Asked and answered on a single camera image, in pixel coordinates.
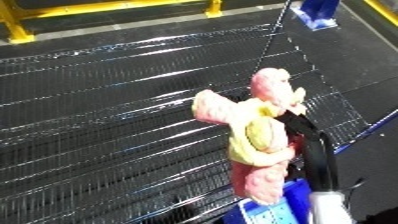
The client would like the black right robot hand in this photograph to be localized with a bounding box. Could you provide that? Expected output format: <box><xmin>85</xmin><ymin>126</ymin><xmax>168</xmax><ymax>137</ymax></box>
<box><xmin>273</xmin><ymin>110</ymin><xmax>343</xmax><ymax>194</ymax></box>

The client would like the pink yellow blue soft toy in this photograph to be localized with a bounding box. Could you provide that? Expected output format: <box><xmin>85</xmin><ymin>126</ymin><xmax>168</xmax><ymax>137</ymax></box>
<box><xmin>190</xmin><ymin>67</ymin><xmax>310</xmax><ymax>206</ymax></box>

